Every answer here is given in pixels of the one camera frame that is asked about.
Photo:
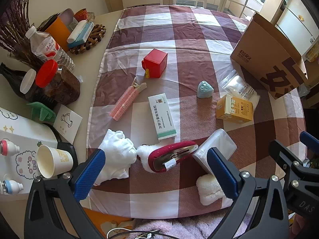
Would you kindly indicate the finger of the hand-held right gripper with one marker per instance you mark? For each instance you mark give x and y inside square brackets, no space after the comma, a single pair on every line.
[310,140]
[282,153]

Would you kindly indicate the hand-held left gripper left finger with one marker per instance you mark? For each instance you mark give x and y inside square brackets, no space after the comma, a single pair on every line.
[89,173]

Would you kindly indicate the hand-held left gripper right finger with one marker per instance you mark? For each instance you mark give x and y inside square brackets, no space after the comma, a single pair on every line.
[221,173]

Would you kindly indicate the white cloth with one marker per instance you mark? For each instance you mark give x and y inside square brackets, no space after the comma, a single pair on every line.
[117,149]

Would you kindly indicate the yellow carton box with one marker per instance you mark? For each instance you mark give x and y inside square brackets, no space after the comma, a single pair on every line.
[234,109]

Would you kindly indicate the pink hair roller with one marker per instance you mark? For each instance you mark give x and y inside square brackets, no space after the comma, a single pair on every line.
[122,104]

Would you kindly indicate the clear zip bag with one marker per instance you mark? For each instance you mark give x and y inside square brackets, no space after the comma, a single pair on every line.
[239,84]

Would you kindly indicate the white green medicine box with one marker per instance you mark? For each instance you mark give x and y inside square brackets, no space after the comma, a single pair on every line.
[162,117]

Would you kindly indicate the teal sponge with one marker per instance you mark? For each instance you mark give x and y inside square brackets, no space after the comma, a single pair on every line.
[204,89]

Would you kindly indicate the brown cardboard box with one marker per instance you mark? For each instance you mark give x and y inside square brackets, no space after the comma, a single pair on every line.
[254,52]

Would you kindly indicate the small red box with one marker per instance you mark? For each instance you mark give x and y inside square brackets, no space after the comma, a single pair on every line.
[155,59]

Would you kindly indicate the white paper cup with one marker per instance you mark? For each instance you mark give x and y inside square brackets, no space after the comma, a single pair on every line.
[59,158]

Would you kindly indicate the orange printed packet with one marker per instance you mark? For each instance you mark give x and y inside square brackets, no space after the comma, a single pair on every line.
[99,221]

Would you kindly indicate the white drawing card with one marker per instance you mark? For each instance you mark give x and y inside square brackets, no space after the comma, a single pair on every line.
[67,122]

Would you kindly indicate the purple fluffy clothing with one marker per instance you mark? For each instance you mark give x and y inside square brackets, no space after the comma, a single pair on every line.
[174,229]

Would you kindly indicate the small blue capped bottle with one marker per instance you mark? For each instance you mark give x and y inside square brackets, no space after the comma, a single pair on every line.
[12,187]

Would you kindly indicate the green plastic clip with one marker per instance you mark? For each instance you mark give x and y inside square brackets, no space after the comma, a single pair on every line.
[41,110]

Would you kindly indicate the white cartoon printed box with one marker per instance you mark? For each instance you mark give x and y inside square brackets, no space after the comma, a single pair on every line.
[20,134]

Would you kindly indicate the small pink capped bottle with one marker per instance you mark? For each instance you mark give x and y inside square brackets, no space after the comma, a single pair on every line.
[10,147]

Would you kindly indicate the dark glass bottle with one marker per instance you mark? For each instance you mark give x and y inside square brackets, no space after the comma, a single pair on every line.
[12,79]

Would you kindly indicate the white refrigerator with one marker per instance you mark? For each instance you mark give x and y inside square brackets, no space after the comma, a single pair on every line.
[294,17]

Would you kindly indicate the clear water bottle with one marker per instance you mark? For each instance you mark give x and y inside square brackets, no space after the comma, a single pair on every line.
[47,47]

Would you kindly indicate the maroon white checked tablecloth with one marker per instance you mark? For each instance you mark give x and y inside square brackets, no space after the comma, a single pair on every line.
[189,42]

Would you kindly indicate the blue white flat box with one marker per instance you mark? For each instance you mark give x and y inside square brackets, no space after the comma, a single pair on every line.
[84,33]

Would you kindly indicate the white tube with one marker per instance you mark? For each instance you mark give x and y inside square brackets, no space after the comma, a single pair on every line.
[76,31]

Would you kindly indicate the orange canister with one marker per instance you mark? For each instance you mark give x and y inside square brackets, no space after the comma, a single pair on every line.
[58,29]

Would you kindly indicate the dried dark branches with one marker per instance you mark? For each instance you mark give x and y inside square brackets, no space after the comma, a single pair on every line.
[17,34]

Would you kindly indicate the clear glass cup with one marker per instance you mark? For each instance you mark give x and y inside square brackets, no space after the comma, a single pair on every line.
[91,17]

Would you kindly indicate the dark folded bag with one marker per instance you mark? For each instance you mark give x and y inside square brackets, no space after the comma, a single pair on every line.
[48,21]

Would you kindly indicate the red cup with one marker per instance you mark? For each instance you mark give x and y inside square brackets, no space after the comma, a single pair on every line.
[80,15]

